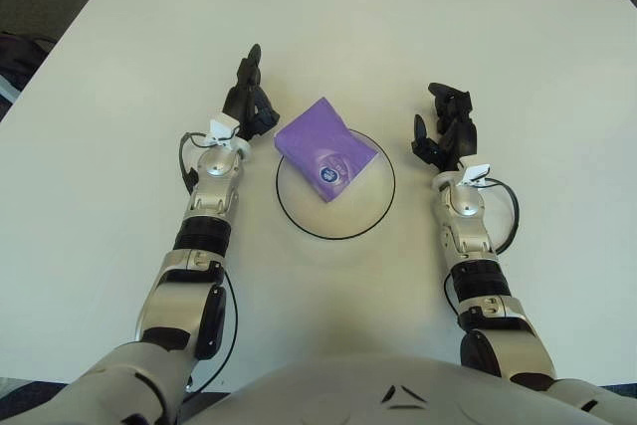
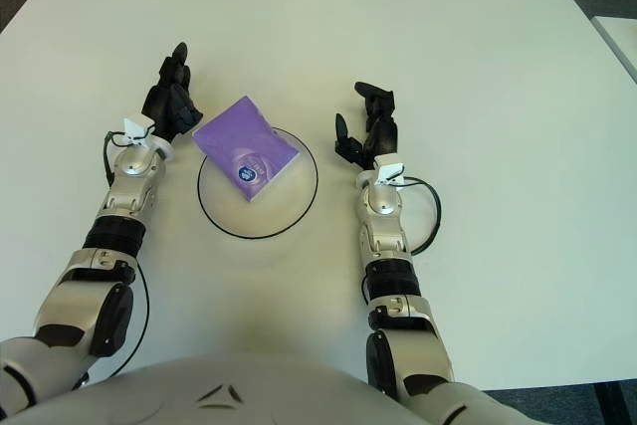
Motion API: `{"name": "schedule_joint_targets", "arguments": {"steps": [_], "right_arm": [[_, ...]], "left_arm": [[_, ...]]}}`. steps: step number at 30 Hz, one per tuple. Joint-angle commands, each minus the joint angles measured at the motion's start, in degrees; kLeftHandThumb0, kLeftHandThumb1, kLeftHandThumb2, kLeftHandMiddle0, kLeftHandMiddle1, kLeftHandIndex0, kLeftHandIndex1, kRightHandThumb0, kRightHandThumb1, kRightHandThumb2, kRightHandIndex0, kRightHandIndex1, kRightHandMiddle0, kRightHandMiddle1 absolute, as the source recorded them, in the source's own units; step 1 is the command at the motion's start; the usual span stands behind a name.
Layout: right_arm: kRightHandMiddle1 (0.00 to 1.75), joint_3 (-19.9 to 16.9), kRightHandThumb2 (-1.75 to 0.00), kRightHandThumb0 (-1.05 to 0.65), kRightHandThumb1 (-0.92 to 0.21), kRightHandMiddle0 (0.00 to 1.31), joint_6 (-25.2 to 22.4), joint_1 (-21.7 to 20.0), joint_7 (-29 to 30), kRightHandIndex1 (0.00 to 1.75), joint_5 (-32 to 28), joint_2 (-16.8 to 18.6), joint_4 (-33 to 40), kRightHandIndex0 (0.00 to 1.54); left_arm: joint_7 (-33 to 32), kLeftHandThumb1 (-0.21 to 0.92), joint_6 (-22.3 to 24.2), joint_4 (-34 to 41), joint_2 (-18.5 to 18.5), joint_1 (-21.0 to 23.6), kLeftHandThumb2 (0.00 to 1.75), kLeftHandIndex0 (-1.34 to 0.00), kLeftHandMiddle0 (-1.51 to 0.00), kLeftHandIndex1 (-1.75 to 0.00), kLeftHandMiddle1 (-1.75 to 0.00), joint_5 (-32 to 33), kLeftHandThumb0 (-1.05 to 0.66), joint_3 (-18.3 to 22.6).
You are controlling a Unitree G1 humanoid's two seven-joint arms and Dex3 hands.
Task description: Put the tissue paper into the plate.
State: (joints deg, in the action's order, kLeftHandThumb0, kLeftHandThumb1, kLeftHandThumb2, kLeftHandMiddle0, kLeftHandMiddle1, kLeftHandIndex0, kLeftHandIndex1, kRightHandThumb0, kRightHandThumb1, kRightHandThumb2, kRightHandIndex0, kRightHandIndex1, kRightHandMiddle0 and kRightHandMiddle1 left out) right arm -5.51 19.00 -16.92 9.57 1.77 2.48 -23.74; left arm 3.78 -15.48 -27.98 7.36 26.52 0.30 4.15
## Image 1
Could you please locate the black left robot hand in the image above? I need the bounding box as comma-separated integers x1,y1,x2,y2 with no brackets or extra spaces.
221,44,281,142

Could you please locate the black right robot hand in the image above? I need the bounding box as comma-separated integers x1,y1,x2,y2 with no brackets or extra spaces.
410,82,479,172

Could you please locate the purple tissue paper pack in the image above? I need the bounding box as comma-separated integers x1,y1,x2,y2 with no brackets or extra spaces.
273,96,379,205

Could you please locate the white plate with black rim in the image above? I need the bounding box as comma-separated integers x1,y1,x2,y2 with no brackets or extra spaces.
275,128,397,241

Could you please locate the black bag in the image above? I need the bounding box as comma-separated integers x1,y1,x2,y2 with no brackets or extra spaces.
0,30,55,103

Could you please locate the grey robot torso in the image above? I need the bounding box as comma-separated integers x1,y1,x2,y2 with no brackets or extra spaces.
183,352,593,425

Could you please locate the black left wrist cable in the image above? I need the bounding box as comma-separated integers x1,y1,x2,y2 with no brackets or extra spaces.
177,130,213,195

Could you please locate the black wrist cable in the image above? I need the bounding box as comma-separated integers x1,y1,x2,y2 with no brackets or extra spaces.
177,130,213,195
485,178,521,255

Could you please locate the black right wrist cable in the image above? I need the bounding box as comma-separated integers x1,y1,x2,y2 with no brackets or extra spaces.
485,178,521,255

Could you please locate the black left elbow cable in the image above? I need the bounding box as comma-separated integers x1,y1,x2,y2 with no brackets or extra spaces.
186,265,240,394

